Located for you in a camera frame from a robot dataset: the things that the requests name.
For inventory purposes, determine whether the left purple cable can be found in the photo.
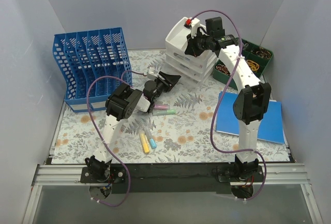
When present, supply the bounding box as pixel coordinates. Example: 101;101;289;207
86;70;149;208

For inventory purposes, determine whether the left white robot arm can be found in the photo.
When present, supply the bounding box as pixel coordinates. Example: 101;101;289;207
85;71;181;183

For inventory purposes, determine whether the green compartment tray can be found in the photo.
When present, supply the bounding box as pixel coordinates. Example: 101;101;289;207
213;39;274;84

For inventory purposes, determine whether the aluminium frame rail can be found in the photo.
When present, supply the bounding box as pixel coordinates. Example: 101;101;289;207
23;163;323;223

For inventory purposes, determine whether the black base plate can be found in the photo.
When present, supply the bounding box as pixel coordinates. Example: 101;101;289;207
80;162;267;195

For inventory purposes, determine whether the purple highlighter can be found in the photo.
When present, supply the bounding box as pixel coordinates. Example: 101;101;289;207
154;104;170;110

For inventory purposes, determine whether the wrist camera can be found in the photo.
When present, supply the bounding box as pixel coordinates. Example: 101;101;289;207
146;67;158;80
184;18;201;38

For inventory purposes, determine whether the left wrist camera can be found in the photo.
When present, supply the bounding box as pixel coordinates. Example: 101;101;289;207
146;67;158;80

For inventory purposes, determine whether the blue plastic file rack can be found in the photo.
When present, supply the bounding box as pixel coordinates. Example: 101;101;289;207
53;27;132;113

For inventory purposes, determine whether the yellow highlighter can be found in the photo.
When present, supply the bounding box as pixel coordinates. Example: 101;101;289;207
139;130;150;154

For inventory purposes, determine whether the blue notebook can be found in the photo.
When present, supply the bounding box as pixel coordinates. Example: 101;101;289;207
216;92;285;144

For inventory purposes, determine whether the green highlighter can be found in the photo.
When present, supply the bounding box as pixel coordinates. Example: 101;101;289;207
152;109;176;116

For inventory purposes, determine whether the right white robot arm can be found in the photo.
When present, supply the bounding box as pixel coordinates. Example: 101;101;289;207
184;17;271;181

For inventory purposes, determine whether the white drawer organizer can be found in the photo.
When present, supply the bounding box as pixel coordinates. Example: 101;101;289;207
165;17;217;87

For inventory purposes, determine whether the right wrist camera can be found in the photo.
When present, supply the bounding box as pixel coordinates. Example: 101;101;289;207
184;18;201;38

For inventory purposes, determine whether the blue highlighter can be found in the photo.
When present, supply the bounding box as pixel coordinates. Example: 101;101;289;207
144;127;157;149

